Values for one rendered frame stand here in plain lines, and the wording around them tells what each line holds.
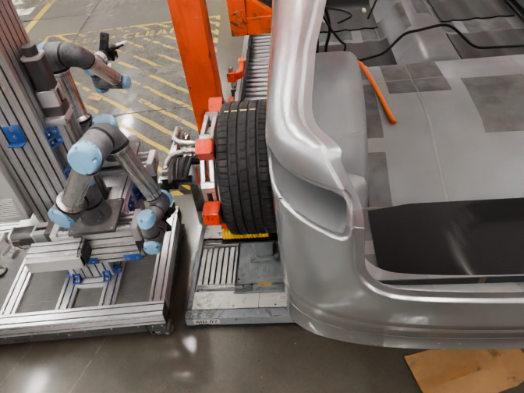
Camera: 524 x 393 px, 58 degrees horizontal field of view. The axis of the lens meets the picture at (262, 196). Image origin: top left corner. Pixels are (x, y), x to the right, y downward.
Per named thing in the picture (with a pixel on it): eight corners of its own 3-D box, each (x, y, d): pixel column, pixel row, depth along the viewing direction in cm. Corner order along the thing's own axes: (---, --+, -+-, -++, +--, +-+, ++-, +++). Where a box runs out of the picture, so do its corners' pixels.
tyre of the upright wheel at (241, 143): (281, 189, 277) (279, 260, 221) (242, 192, 279) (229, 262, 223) (272, 80, 243) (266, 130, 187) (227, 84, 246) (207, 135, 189)
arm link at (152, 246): (157, 242, 195) (163, 256, 201) (162, 224, 203) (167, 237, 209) (139, 243, 196) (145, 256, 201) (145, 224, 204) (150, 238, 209)
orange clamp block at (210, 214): (223, 211, 217) (221, 225, 210) (207, 212, 217) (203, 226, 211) (221, 200, 212) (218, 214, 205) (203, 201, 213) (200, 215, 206)
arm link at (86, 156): (86, 212, 214) (118, 138, 177) (68, 235, 204) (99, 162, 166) (61, 198, 212) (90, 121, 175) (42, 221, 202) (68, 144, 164)
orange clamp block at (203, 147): (216, 159, 207) (212, 153, 199) (199, 161, 208) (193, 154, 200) (216, 144, 209) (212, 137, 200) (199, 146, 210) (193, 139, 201)
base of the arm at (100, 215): (76, 228, 219) (69, 212, 212) (84, 206, 230) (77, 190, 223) (107, 224, 218) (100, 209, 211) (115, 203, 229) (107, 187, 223)
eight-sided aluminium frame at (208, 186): (228, 246, 232) (208, 159, 196) (215, 246, 233) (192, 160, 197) (236, 176, 273) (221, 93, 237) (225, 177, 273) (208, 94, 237)
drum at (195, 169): (226, 189, 234) (221, 167, 225) (184, 191, 236) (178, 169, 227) (228, 171, 244) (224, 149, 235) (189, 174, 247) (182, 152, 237)
